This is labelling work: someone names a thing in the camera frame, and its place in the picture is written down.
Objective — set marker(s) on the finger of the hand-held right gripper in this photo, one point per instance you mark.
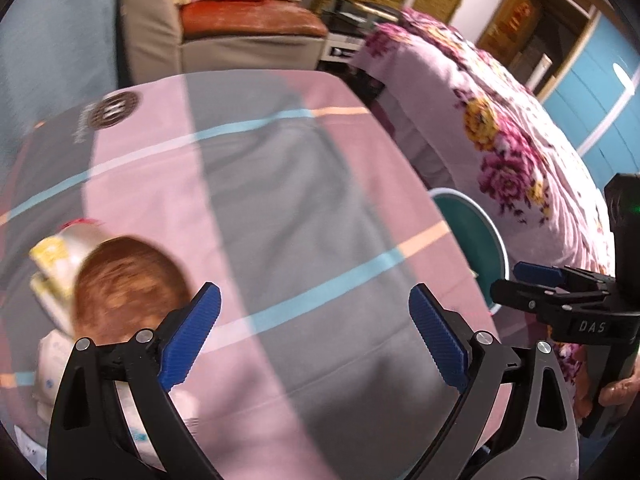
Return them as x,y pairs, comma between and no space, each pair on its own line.
540,273
525,300

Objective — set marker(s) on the brown round bun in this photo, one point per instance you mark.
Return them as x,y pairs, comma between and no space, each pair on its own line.
130,285

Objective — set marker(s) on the black device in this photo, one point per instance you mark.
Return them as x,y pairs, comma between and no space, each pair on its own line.
355,10

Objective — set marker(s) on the person's right hand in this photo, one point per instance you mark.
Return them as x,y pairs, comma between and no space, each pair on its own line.
622,390

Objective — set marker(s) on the white stand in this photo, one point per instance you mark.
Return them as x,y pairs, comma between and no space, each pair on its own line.
342,47

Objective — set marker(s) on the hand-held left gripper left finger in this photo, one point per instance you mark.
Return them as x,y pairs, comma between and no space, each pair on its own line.
192,330

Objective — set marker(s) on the wooden cabinet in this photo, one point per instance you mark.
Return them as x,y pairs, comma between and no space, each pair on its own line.
510,15

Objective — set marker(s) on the pink grey striped cloth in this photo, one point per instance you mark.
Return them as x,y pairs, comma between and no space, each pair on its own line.
300,185

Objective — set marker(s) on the orange leather seat cushion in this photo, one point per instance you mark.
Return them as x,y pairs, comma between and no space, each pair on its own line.
250,17

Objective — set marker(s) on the pink floral bed blanket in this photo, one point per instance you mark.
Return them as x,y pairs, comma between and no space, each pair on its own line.
500,125

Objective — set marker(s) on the white shelf frame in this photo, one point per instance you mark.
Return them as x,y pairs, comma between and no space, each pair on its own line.
580,5

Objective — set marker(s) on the blue grey fabric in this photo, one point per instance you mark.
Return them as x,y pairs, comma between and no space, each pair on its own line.
55,25

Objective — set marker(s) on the teal bin with white rim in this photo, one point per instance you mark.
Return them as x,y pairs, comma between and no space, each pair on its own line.
470,240

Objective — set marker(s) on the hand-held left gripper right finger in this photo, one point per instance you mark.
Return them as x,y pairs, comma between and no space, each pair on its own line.
437,330

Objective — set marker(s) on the dark grey round-emblem item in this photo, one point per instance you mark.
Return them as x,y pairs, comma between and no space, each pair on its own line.
115,110

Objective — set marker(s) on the white plastic packet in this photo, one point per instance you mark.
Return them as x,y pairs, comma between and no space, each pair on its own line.
130,410

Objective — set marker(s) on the yellow white snack packet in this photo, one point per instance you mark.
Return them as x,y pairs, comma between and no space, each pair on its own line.
55,260

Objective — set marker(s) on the beige sofa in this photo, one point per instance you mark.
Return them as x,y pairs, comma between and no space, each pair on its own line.
150,25

